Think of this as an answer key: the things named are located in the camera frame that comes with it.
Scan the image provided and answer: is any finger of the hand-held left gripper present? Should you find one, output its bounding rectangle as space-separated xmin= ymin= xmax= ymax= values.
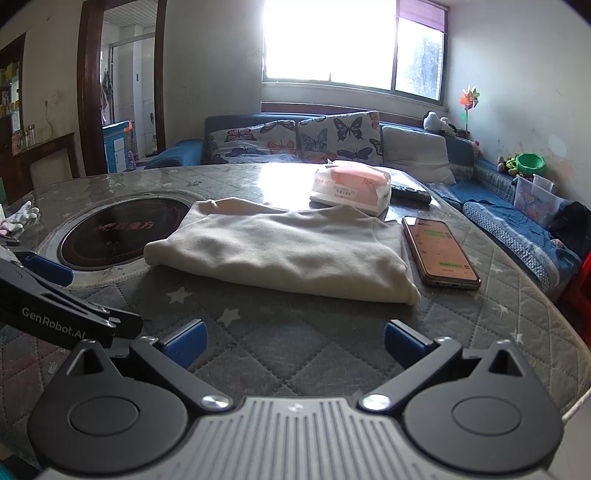
xmin=21 ymin=253 xmax=75 ymax=288
xmin=41 ymin=287 xmax=144 ymax=339

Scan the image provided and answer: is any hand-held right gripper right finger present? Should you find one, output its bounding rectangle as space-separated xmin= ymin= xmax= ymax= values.
xmin=360 ymin=318 xmax=532 ymax=414

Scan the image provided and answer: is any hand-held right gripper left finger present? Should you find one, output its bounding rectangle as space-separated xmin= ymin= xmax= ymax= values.
xmin=60 ymin=318 xmax=234 ymax=414

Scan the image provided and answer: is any cream long-sleeve garment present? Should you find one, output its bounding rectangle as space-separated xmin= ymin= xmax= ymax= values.
xmin=144 ymin=198 xmax=422 ymax=306

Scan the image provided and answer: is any white glove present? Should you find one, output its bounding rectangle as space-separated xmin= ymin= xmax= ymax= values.
xmin=4 ymin=200 xmax=41 ymax=232

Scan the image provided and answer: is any round black induction cooker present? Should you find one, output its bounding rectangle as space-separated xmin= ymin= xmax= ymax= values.
xmin=39 ymin=196 xmax=195 ymax=282

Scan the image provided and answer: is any smartphone with gold case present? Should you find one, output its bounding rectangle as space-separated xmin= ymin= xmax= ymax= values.
xmin=402 ymin=215 xmax=482 ymax=291

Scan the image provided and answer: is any dark wooden cabinet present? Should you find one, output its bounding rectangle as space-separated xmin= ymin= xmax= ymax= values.
xmin=13 ymin=133 xmax=80 ymax=195

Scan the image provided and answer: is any blue plastic cabinet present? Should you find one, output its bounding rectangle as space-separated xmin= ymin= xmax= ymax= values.
xmin=102 ymin=119 xmax=136 ymax=174

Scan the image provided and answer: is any black remote control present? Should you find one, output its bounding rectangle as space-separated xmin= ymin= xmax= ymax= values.
xmin=390 ymin=184 xmax=432 ymax=204

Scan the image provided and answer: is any pink white tissue pack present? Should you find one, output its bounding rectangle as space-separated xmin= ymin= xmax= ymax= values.
xmin=308 ymin=159 xmax=392 ymax=217

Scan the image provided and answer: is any blue sofa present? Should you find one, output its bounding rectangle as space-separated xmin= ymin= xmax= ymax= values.
xmin=144 ymin=113 xmax=583 ymax=291

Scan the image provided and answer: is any red plastic stool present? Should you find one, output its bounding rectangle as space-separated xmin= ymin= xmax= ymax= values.
xmin=556 ymin=251 xmax=591 ymax=319

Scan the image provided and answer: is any dark wooden display shelf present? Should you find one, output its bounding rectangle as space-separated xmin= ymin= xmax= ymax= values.
xmin=0 ymin=34 xmax=26 ymax=134

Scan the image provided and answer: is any plain grey cushion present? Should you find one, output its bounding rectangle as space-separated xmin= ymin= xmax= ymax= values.
xmin=381 ymin=126 xmax=458 ymax=185

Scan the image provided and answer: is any clear plastic storage box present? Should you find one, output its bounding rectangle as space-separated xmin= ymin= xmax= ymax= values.
xmin=512 ymin=174 xmax=571 ymax=227

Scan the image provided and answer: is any black bag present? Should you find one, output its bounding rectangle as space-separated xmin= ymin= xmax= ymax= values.
xmin=547 ymin=200 xmax=591 ymax=259

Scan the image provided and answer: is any wide butterfly print cushion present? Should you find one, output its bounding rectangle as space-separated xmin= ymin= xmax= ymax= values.
xmin=208 ymin=119 xmax=301 ymax=166

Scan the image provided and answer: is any square butterfly print cushion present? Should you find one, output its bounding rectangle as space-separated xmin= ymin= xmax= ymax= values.
xmin=296 ymin=111 xmax=384 ymax=167

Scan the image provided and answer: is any green plastic bowl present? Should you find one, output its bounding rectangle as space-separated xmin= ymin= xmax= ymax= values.
xmin=516 ymin=152 xmax=548 ymax=175

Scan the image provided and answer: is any panda plush toy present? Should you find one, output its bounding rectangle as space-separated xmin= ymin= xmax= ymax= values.
xmin=422 ymin=111 xmax=460 ymax=137

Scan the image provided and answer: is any colourful pinwheel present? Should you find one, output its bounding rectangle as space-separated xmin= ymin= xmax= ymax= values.
xmin=458 ymin=85 xmax=481 ymax=134

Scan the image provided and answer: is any window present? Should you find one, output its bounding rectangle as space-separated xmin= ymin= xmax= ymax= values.
xmin=261 ymin=0 xmax=451 ymax=109

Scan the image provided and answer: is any purple window blind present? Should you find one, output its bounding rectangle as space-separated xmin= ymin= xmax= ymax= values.
xmin=397 ymin=0 xmax=451 ymax=33

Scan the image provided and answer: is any dark wooden door frame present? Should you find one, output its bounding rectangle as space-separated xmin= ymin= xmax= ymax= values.
xmin=76 ymin=0 xmax=168 ymax=176

